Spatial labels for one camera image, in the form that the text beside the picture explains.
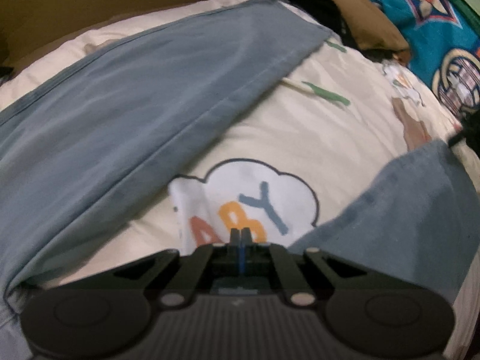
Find light blue denim pants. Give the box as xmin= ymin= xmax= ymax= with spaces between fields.
xmin=0 ymin=0 xmax=480 ymax=360

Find teal patterned cloth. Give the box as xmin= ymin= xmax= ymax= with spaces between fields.
xmin=370 ymin=0 xmax=479 ymax=119

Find cream bear print duvet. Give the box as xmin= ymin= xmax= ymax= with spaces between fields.
xmin=0 ymin=0 xmax=480 ymax=360

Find brown folded garment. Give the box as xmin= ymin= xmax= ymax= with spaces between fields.
xmin=333 ymin=0 xmax=411 ymax=66

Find black garment under brown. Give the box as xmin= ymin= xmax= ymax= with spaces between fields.
xmin=275 ymin=0 xmax=362 ymax=51

